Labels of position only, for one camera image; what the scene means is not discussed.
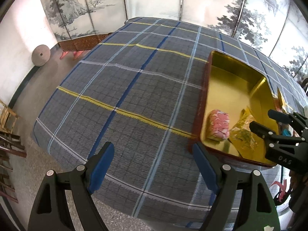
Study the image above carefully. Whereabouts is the yellow leaf-print snack bag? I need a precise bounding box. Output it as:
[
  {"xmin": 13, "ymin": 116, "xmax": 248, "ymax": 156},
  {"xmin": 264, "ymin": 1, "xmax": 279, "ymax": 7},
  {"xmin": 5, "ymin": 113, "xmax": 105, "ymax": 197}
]
[{"xmin": 228, "ymin": 107, "xmax": 262, "ymax": 160}]

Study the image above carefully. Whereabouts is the yellow snack bag white stripe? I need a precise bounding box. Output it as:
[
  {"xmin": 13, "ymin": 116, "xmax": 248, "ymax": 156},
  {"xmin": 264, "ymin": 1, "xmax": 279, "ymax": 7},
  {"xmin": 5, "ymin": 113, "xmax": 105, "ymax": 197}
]
[{"xmin": 273, "ymin": 88, "xmax": 293, "ymax": 114}]

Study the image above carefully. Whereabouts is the light blue snack packet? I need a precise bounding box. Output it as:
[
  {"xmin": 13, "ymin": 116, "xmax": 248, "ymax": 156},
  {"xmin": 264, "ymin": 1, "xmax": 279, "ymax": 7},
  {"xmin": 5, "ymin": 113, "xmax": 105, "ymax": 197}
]
[{"xmin": 282, "ymin": 129, "xmax": 292, "ymax": 137}]

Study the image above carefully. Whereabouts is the pink white wrapped candy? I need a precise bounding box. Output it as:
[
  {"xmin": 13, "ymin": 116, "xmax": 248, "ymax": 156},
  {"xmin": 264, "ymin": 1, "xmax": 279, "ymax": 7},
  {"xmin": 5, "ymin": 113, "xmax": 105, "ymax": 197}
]
[{"xmin": 206, "ymin": 110, "xmax": 230, "ymax": 141}]

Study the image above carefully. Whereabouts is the red gold toffee tin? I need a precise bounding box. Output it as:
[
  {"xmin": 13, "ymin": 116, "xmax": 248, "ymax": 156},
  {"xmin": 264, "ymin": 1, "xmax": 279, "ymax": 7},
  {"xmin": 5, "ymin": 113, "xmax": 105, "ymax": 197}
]
[{"xmin": 192, "ymin": 51, "xmax": 279, "ymax": 169}]

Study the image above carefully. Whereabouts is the bamboo wooden rack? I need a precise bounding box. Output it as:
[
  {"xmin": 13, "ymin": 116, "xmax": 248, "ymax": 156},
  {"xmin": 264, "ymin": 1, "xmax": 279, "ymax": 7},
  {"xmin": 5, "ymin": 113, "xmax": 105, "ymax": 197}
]
[{"xmin": 1, "ymin": 101, "xmax": 27, "ymax": 203}]

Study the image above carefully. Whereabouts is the grey plaid tablecloth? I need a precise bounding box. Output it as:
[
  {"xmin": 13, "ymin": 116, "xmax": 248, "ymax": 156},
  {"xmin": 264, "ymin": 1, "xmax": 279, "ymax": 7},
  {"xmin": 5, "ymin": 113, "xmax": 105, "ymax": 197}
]
[{"xmin": 32, "ymin": 17, "xmax": 307, "ymax": 228}]

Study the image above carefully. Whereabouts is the painted folding screen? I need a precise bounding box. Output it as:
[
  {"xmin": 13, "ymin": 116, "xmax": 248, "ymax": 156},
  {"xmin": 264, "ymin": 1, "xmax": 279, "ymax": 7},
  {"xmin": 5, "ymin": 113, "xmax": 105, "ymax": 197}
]
[{"xmin": 41, "ymin": 0, "xmax": 307, "ymax": 81}]

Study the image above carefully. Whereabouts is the woven rattan bench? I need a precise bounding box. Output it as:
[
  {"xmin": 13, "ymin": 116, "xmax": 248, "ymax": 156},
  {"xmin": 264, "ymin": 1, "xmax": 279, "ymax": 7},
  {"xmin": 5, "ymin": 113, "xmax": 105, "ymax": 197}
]
[{"xmin": 58, "ymin": 32, "xmax": 112, "ymax": 59}]

